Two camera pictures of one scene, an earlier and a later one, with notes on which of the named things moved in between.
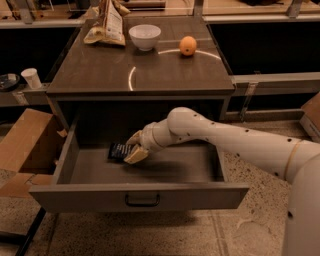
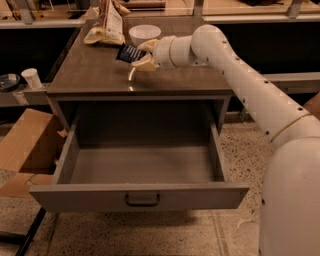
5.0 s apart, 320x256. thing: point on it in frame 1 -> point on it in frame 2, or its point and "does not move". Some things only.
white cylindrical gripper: x=148 y=137 -> x=162 y=52
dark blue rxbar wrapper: x=118 y=151 -> x=130 y=53
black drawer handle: x=144 y=205 does not move
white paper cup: x=32 y=77 does not move
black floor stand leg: x=23 y=240 does not move
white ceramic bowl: x=145 y=36 does not move
